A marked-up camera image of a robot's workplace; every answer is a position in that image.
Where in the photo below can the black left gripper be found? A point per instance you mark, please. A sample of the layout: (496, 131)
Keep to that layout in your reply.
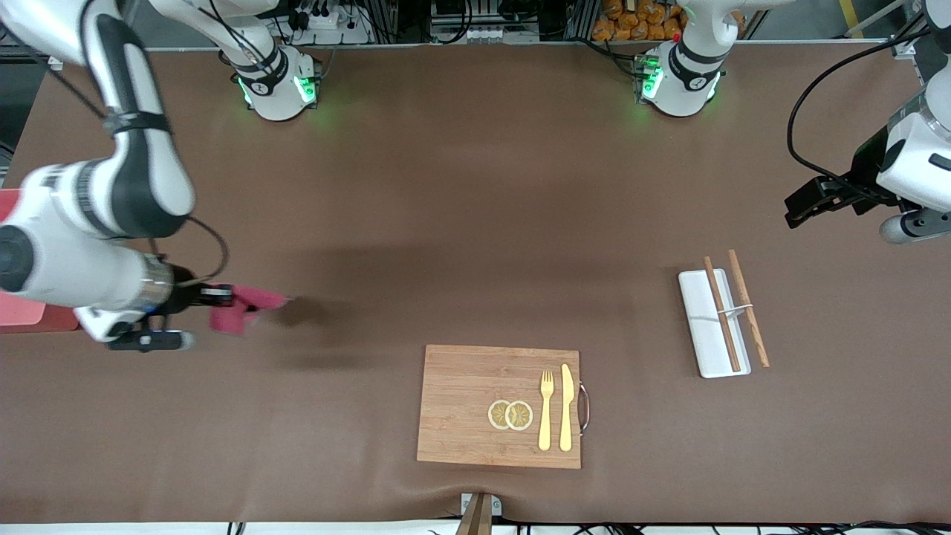
(864, 173)

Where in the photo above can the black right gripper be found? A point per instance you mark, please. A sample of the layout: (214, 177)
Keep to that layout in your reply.
(183, 295)

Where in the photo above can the red cloth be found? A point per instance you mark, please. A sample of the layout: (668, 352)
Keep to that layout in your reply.
(230, 319)

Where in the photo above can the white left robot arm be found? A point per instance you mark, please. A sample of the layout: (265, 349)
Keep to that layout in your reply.
(691, 82)

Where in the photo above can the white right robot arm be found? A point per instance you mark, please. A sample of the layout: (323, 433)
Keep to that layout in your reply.
(74, 267)

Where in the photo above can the brown wooden chopstick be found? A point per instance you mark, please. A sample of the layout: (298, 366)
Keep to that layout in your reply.
(747, 305)
(722, 312)

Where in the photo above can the thin white chopstick band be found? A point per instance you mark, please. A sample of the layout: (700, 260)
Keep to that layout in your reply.
(735, 310)

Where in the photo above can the white rectangular tray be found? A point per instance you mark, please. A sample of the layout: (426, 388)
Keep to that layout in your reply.
(698, 312)

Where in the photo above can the pink plastic box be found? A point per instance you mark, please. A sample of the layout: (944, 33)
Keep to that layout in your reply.
(30, 312)

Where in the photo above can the orange bread pile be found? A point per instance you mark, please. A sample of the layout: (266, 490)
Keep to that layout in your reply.
(631, 22)

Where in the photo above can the white power strip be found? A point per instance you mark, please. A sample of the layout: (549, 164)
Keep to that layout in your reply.
(323, 20)

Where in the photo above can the lemon slice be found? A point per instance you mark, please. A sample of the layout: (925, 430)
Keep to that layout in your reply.
(498, 414)
(520, 416)

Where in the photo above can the yellow knife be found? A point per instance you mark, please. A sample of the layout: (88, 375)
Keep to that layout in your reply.
(567, 409)

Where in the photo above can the yellow fork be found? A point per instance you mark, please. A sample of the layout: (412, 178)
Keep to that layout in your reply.
(546, 416)

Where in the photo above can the black electronics box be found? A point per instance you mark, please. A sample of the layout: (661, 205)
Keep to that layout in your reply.
(475, 9)

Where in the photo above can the aluminium frame profile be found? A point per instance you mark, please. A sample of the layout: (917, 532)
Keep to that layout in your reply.
(56, 61)
(905, 48)

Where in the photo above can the brown mount bar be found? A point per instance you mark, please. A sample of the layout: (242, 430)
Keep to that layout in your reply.
(475, 520)

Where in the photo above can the grey metal table bracket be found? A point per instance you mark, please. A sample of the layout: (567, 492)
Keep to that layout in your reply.
(496, 507)

